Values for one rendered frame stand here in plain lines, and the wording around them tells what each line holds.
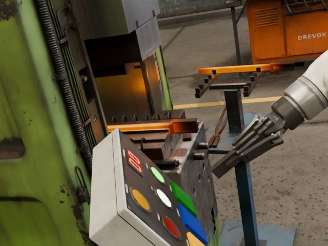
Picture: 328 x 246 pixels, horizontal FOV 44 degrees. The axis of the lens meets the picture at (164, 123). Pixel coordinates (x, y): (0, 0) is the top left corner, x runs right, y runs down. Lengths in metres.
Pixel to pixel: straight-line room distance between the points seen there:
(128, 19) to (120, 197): 0.60
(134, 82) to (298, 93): 0.86
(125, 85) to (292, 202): 1.42
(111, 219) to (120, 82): 1.05
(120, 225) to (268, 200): 2.07
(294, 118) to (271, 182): 1.93
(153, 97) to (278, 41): 3.43
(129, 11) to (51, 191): 0.53
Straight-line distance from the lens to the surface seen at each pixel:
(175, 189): 0.96
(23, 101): 1.04
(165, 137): 1.34
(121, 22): 1.14
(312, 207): 2.61
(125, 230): 0.67
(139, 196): 0.73
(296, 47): 4.97
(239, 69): 1.92
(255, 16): 4.88
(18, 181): 1.18
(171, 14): 9.24
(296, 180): 2.85
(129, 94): 1.66
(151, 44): 1.28
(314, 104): 0.93
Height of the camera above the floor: 1.56
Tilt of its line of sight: 23 degrees down
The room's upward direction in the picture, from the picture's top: 12 degrees counter-clockwise
